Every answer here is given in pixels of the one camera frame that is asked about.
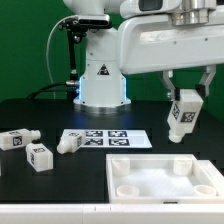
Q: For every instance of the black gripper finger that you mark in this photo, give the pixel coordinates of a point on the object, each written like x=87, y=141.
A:
x=173, y=92
x=202, y=87

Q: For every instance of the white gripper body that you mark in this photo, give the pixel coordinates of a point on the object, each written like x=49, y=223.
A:
x=152, y=43

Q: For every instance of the white square tabletop tray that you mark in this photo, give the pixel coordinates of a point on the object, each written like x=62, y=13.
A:
x=159, y=179

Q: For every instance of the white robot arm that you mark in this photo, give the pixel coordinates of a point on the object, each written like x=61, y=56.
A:
x=102, y=87

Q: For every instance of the white marker sheet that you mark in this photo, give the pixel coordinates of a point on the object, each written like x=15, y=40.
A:
x=115, y=138

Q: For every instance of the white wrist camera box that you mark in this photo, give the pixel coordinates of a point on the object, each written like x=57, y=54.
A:
x=132, y=8

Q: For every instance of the white right obstacle wall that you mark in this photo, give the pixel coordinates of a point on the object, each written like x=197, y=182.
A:
x=212, y=173

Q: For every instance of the white front rail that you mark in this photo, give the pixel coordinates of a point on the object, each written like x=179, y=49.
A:
x=112, y=214

